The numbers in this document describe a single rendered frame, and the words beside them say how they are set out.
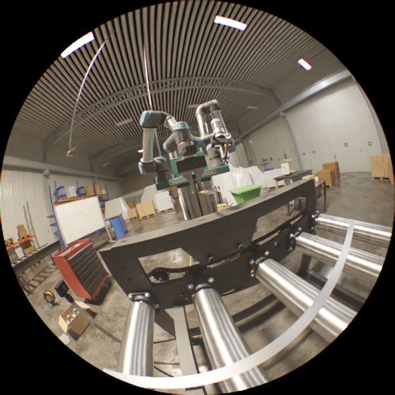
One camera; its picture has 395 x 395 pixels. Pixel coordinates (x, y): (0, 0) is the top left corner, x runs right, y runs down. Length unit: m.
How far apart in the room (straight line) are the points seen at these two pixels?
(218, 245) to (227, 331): 0.32
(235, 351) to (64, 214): 4.60
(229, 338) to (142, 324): 0.30
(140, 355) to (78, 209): 4.54
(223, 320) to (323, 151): 10.70
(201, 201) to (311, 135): 10.51
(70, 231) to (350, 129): 14.26
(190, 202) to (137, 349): 1.23
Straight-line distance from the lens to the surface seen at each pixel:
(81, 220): 4.73
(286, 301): 0.51
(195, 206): 1.27
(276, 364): 1.33
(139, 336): 0.52
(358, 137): 10.32
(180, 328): 0.60
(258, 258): 0.62
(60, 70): 8.45
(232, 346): 0.40
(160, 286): 0.58
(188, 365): 0.55
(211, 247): 0.48
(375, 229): 0.94
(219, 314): 0.45
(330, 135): 10.57
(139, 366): 0.49
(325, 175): 6.00
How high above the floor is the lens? 1.31
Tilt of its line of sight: 6 degrees down
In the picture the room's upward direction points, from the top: 15 degrees counter-clockwise
